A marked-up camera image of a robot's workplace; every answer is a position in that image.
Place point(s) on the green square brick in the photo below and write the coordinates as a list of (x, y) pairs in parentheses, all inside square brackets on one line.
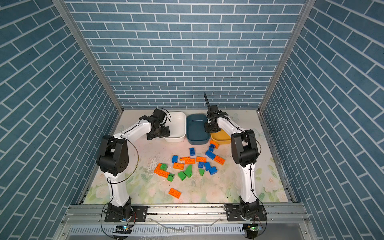
[(164, 167)]

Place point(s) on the yellow plastic bin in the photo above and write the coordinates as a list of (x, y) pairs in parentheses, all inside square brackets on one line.
[(221, 138)]

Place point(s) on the green slope brick centre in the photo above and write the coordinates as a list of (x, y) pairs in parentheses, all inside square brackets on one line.
[(188, 171)]

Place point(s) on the blue long brick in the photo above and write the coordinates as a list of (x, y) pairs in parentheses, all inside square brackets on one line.
[(210, 155)]

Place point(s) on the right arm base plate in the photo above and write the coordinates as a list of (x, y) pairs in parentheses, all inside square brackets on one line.
[(235, 214)]

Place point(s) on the white plastic bin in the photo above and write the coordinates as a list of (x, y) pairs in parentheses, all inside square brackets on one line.
[(177, 127)]

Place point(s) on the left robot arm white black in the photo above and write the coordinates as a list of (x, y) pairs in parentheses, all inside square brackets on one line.
[(114, 159)]

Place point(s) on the orange long brick left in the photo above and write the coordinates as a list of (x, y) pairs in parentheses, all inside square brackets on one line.
[(159, 172)]

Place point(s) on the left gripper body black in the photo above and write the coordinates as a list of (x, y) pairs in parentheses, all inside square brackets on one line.
[(161, 132)]

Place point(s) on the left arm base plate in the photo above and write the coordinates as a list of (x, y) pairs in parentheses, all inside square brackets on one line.
[(141, 213)]

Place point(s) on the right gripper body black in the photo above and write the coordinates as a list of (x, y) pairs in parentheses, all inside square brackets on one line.
[(209, 128)]

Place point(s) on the orange flat brick front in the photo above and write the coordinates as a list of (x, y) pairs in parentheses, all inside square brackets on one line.
[(175, 193)]

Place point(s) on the dark teal plastic bin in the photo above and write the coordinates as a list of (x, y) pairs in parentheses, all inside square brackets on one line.
[(196, 134)]

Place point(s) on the aluminium front rail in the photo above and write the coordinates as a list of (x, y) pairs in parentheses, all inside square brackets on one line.
[(286, 221)]

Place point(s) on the green small brick lower left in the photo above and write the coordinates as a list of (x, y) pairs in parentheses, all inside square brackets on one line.
[(170, 177)]

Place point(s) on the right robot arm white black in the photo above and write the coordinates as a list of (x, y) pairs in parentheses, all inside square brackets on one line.
[(245, 152)]

